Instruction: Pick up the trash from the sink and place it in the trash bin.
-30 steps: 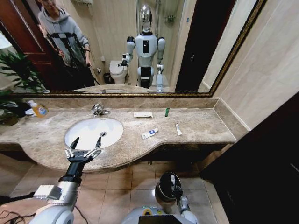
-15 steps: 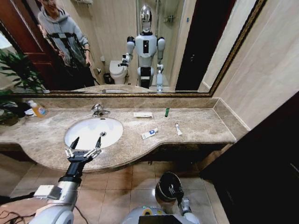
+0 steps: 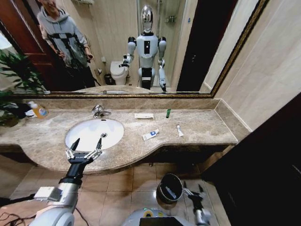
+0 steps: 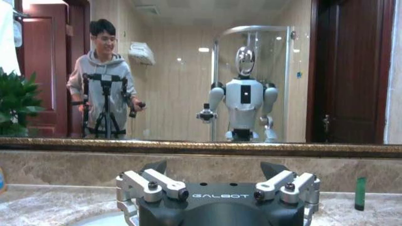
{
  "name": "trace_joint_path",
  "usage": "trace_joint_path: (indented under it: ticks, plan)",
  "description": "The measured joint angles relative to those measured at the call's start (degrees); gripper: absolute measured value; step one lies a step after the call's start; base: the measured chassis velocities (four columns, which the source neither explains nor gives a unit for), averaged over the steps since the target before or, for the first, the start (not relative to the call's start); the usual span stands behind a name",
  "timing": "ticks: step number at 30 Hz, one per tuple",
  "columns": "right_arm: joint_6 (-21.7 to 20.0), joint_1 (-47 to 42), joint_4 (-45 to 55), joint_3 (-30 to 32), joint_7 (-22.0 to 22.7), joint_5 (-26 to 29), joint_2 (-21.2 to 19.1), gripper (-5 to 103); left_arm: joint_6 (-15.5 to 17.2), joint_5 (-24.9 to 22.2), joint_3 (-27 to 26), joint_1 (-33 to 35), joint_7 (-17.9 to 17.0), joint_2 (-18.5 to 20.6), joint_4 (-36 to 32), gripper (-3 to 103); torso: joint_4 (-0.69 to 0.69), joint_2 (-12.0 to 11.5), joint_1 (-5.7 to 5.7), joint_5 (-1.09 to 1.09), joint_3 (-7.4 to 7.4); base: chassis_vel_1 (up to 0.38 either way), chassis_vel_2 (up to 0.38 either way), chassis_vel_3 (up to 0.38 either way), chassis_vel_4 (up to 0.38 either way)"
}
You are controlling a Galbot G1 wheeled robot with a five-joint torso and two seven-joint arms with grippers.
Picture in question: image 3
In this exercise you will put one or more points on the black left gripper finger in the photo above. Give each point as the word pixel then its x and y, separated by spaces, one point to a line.
pixel 97 150
pixel 72 150

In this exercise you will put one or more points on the green potted plant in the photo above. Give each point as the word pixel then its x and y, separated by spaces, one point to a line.
pixel 16 75

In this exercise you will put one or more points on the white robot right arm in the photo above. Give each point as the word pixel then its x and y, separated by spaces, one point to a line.
pixel 203 217

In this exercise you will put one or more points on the round black metal trash bin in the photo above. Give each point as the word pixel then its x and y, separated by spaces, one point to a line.
pixel 169 189

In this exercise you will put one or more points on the white and blue toothpaste box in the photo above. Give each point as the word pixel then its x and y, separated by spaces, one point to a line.
pixel 150 134

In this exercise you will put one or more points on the chrome sink drain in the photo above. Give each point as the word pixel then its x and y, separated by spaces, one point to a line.
pixel 104 135

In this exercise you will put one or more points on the white oval sink basin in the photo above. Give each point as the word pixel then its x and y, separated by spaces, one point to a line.
pixel 94 134

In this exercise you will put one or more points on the small green tube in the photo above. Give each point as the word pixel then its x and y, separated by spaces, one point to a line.
pixel 168 113

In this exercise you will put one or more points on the dark wooden cabinet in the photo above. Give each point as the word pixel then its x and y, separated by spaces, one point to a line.
pixel 263 169

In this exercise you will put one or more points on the white robot front shell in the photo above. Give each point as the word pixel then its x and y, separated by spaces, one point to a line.
pixel 152 217

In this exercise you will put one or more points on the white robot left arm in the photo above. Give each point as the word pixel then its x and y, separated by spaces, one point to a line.
pixel 63 202

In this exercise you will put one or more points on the chrome faucet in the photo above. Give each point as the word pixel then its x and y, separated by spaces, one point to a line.
pixel 98 111

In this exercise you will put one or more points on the small white tube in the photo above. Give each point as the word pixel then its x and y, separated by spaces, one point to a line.
pixel 179 130

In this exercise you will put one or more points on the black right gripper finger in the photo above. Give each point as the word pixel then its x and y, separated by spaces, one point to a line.
pixel 187 188
pixel 201 189

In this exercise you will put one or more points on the flat white paper packet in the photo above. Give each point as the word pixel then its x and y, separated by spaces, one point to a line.
pixel 144 115

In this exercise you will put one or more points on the large wall mirror dark frame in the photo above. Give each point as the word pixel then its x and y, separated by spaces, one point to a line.
pixel 117 35

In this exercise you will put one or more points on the orange liquid soap bottle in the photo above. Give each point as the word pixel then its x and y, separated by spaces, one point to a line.
pixel 40 112

